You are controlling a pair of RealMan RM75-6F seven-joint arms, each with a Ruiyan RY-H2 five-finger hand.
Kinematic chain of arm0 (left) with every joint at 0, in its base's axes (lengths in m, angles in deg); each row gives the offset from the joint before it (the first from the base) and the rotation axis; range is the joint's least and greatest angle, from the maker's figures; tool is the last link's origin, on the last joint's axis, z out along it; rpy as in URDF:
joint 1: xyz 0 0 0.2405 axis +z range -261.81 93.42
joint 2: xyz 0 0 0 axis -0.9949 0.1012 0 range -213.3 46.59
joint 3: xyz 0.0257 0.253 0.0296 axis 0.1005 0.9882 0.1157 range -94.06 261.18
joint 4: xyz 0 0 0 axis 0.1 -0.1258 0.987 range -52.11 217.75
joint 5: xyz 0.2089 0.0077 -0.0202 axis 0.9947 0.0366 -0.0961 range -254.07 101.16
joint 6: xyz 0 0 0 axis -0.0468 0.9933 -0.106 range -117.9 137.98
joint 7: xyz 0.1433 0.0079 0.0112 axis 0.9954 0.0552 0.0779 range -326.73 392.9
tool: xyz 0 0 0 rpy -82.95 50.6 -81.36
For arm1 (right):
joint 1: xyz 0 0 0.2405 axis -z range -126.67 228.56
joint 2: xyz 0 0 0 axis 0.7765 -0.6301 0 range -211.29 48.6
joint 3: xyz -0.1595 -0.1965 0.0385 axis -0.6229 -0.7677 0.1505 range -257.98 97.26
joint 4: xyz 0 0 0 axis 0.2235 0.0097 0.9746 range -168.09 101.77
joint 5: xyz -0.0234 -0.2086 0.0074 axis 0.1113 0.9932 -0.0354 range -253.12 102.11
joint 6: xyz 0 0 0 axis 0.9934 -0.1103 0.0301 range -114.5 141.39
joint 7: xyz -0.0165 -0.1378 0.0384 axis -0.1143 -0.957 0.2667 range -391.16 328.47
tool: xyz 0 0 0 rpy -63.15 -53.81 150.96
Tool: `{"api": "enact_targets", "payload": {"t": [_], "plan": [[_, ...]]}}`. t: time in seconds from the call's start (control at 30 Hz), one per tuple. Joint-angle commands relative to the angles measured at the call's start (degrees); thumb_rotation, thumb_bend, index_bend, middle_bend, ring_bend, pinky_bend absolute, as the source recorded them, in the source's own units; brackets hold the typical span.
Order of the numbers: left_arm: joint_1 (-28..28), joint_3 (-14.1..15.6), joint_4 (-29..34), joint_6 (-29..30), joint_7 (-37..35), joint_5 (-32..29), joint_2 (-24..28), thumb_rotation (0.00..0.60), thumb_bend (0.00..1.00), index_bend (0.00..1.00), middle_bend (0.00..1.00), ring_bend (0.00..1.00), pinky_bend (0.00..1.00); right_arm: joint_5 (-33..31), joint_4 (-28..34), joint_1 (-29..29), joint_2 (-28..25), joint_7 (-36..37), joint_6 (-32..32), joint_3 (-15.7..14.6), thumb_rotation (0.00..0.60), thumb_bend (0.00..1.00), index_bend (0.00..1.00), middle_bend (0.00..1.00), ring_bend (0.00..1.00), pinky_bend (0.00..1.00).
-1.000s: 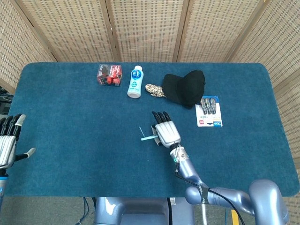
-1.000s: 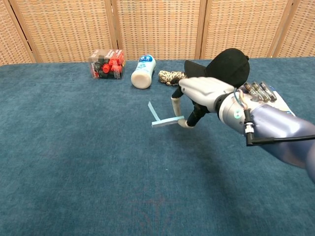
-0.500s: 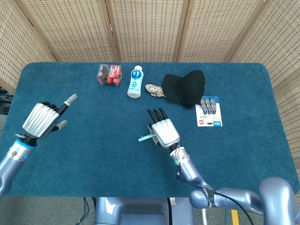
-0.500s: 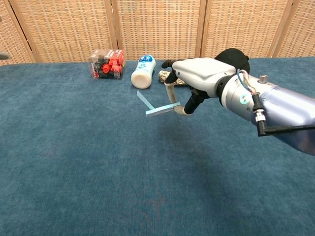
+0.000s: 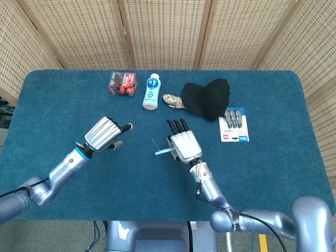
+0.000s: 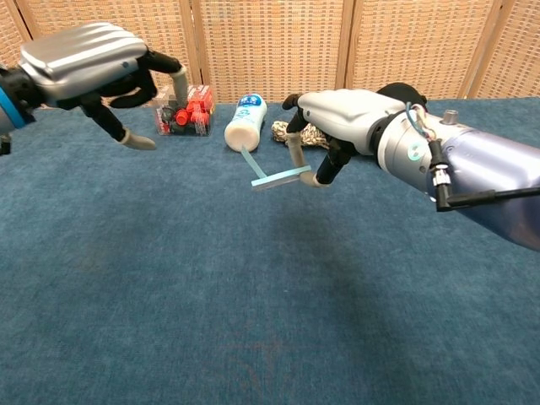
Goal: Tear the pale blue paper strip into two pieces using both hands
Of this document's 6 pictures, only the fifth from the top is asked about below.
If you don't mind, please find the white plastic bottle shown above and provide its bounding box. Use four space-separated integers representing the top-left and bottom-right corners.
142 73 160 111

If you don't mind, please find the bamboo folding screen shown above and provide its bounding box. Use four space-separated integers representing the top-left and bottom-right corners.
0 0 336 190

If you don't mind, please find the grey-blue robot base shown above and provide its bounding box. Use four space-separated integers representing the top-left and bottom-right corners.
104 220 218 252

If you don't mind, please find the carded metal clips pack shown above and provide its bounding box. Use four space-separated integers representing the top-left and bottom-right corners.
218 107 250 143

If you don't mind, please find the black equipment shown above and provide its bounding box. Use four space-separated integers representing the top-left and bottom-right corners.
0 97 15 129

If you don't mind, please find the light blue plastic strip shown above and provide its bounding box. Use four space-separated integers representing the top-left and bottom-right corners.
151 139 175 156

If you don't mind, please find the blue floor cable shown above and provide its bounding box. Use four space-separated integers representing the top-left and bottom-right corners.
86 221 102 252

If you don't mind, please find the red and black box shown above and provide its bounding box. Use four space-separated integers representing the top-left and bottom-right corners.
108 71 138 97

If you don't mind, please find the black baseball cap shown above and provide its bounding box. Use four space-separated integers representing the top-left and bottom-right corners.
182 78 232 123

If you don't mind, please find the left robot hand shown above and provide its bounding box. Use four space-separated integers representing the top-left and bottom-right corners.
75 116 133 153

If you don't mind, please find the blue table cloth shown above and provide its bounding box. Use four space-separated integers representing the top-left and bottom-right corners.
0 69 332 222

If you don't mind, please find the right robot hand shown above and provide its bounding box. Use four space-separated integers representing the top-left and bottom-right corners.
166 118 203 161

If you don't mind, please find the yellow floor tape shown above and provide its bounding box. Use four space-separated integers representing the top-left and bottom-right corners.
258 234 269 252

